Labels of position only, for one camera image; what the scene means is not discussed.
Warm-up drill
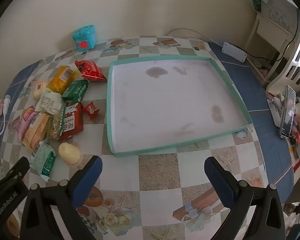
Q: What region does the cream bun in clear wrap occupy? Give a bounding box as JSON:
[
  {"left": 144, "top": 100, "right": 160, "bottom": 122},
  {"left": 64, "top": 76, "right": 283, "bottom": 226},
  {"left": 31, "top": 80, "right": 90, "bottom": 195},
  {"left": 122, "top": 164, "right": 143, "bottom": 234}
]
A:
[{"left": 58, "top": 142, "right": 82, "bottom": 167}]

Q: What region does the teal and white cushion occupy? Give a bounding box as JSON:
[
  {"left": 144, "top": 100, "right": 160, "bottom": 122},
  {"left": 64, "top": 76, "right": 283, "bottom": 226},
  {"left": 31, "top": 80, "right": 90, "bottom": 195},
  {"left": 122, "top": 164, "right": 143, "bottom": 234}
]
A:
[{"left": 251, "top": 0, "right": 298, "bottom": 30}]

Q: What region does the white phone stand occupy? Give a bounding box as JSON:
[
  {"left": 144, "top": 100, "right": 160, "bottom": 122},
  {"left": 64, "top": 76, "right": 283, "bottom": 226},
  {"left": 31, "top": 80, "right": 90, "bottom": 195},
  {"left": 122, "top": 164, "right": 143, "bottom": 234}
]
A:
[{"left": 266, "top": 97, "right": 283, "bottom": 127}]

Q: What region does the clear yellowish snack packet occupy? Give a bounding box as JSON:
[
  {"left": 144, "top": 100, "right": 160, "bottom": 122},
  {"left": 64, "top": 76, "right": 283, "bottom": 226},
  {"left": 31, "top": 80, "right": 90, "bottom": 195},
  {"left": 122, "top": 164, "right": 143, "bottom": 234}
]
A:
[{"left": 46, "top": 115, "right": 63, "bottom": 140}]

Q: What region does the orange biscuit packet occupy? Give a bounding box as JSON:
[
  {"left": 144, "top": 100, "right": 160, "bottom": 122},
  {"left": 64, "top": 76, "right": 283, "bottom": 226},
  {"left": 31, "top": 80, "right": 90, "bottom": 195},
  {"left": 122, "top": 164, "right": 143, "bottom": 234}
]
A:
[{"left": 22, "top": 112, "right": 50, "bottom": 152}]

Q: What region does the large red and green packet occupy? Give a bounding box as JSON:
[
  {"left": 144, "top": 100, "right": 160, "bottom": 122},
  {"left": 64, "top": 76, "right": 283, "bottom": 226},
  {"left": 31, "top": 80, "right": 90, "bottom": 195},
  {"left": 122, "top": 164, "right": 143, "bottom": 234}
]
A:
[{"left": 57, "top": 102, "right": 84, "bottom": 142}]

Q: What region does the red snack packet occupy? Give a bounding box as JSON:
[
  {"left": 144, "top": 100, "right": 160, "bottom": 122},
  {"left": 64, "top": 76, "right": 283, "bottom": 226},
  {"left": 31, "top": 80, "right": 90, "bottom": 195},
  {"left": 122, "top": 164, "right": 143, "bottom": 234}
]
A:
[{"left": 74, "top": 60, "right": 107, "bottom": 82}]

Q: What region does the white snack packet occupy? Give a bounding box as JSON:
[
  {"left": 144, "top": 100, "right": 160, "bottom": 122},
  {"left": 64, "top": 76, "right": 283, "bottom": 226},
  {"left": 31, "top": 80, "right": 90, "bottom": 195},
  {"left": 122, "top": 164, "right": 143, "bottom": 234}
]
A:
[{"left": 35, "top": 87, "right": 63, "bottom": 115}]

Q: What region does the shallow teal-edged tray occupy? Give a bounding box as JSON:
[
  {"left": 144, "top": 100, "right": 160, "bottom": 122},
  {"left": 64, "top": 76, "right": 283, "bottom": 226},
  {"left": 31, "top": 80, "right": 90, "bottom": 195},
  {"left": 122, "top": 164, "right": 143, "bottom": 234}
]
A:
[{"left": 106, "top": 56, "right": 253, "bottom": 157}]

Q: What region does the pink cake roll packet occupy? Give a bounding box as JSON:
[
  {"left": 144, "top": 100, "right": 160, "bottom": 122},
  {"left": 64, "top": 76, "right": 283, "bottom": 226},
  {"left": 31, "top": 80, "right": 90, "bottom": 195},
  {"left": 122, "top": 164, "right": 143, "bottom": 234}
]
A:
[{"left": 15, "top": 106, "right": 39, "bottom": 143}]

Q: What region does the small red candy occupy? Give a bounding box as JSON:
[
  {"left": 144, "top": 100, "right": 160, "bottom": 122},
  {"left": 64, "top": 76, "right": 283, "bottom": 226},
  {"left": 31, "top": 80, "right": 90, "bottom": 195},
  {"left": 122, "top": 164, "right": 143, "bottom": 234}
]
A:
[{"left": 83, "top": 102, "right": 101, "bottom": 121}]

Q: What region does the green snack packet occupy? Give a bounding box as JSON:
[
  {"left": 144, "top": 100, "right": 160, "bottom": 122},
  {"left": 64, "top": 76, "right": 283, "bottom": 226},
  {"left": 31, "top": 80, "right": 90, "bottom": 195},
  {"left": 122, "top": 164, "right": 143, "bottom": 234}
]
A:
[{"left": 61, "top": 79, "right": 89, "bottom": 103}]

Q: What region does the teal toy box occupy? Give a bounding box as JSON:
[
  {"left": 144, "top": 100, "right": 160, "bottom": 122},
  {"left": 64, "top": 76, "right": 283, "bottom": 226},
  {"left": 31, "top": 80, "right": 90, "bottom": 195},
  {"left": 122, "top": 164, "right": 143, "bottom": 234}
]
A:
[{"left": 72, "top": 25, "right": 96, "bottom": 52}]

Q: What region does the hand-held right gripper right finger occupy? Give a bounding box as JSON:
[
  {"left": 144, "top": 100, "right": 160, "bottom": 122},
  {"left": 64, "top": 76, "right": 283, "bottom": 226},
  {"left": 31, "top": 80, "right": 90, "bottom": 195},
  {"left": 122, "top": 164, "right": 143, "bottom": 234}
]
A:
[{"left": 204, "top": 156, "right": 288, "bottom": 240}]

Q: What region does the yellow snack packet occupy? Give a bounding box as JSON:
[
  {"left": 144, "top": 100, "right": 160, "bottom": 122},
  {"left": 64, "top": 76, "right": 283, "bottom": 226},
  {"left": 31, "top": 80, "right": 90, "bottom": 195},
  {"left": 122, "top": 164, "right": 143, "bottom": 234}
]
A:
[{"left": 45, "top": 65, "right": 78, "bottom": 93}]

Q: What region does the checked patterned tablecloth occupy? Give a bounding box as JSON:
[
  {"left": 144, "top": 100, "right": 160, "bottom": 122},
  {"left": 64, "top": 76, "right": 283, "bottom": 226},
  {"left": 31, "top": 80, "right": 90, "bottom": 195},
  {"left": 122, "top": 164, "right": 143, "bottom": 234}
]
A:
[{"left": 0, "top": 36, "right": 300, "bottom": 240}]

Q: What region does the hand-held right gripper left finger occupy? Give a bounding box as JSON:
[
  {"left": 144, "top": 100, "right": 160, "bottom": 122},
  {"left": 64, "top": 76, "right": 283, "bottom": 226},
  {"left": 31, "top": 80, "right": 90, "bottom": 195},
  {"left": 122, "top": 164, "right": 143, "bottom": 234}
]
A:
[{"left": 19, "top": 155, "right": 103, "bottom": 240}]

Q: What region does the black smartphone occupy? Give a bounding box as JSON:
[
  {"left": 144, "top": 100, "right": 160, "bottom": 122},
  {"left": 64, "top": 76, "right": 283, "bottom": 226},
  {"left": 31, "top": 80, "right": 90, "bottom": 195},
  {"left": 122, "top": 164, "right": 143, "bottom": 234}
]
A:
[{"left": 279, "top": 85, "right": 297, "bottom": 138}]

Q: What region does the black cable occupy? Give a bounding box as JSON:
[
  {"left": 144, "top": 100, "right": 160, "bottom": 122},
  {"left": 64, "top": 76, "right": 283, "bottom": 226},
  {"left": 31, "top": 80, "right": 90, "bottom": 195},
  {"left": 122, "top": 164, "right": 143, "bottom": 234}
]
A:
[{"left": 231, "top": 7, "right": 300, "bottom": 62}]

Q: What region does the wrapped bun with orange label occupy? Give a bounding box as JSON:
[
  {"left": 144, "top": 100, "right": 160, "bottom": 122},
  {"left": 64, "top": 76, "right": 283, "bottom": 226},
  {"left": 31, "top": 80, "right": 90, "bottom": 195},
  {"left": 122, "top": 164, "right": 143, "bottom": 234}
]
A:
[{"left": 33, "top": 79, "right": 48, "bottom": 100}]

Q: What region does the white cable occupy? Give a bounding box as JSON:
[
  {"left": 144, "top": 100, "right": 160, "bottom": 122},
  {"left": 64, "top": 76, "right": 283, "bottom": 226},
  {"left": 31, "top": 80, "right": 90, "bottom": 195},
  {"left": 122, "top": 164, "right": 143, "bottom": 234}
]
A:
[{"left": 165, "top": 28, "right": 223, "bottom": 46}]

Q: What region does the green and white speckled packet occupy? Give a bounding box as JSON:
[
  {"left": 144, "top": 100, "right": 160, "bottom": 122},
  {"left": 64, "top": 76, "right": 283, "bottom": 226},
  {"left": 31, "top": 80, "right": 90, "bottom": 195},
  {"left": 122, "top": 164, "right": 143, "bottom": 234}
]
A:
[{"left": 30, "top": 141, "right": 57, "bottom": 182}]

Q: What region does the white corded handheld device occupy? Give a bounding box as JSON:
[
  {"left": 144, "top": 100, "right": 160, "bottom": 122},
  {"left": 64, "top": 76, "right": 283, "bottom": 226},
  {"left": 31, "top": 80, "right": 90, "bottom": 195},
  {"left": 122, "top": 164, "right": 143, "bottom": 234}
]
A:
[{"left": 0, "top": 94, "right": 12, "bottom": 143}]

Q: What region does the white stool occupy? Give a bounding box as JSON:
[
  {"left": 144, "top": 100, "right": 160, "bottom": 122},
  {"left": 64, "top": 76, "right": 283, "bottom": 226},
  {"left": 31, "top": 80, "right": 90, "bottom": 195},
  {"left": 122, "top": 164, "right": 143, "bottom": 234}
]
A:
[{"left": 245, "top": 12, "right": 294, "bottom": 63}]

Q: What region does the white panel with dark windows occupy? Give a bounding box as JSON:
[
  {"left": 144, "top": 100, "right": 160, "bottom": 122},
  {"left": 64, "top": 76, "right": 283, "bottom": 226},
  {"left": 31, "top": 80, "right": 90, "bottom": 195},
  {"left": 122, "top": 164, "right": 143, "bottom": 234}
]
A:
[{"left": 266, "top": 10, "right": 300, "bottom": 93}]

